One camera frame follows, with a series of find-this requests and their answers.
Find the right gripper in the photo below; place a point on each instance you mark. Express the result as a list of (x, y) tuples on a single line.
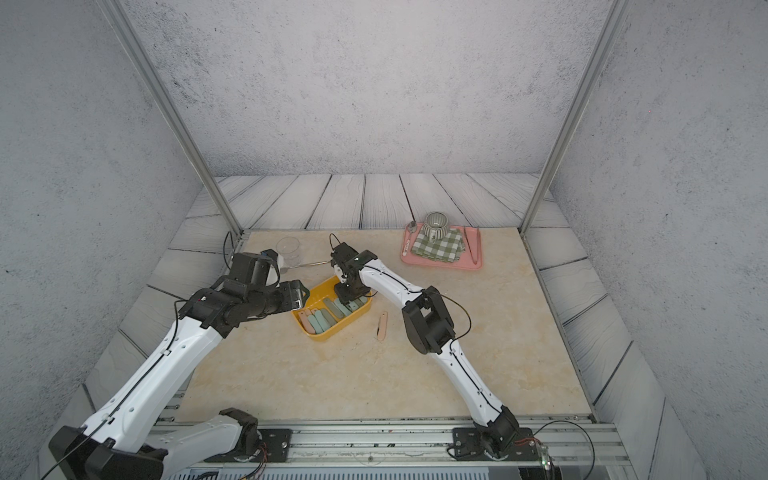
[(343, 297)]

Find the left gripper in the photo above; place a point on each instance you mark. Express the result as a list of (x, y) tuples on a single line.
[(293, 297)]

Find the teal folding fruit knife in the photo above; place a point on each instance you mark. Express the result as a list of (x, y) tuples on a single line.
[(360, 303)]

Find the pink folding fruit knife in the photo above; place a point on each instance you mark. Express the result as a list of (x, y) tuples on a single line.
[(382, 326)]

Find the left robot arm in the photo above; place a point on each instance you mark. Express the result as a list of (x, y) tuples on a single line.
[(115, 442)]

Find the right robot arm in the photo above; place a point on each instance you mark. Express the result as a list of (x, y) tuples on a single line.
[(430, 330)]

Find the yellow plastic storage box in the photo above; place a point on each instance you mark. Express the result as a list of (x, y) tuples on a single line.
[(325, 314)]

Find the pink knife in box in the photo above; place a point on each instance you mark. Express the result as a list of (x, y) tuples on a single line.
[(306, 324)]

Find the clear plastic cup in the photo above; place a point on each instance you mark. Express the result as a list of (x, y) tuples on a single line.
[(289, 248)]

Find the green checkered cloth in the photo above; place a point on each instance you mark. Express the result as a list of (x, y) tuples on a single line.
[(447, 250)]

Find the striped ceramic cup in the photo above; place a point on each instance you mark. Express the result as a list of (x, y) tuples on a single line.
[(435, 227)]

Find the pink plastic tray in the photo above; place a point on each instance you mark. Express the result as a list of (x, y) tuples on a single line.
[(464, 263)]

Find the wooden handled spoon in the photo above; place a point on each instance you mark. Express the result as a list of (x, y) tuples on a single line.
[(313, 264)]

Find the pink handled spoon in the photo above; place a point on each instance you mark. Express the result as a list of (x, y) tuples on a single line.
[(411, 228)]

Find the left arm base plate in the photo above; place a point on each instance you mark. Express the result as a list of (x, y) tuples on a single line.
[(273, 445)]

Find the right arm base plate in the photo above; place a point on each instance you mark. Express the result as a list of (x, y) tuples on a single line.
[(471, 444)]

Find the aluminium rail base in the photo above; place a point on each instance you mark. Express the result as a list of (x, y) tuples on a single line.
[(570, 448)]

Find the left aluminium frame post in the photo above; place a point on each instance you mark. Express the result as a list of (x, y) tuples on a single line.
[(129, 40)]

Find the aluminium frame post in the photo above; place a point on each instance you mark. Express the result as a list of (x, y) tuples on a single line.
[(589, 79), (129, 40)]

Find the right aluminium frame post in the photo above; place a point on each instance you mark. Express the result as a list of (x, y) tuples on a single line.
[(589, 79)]

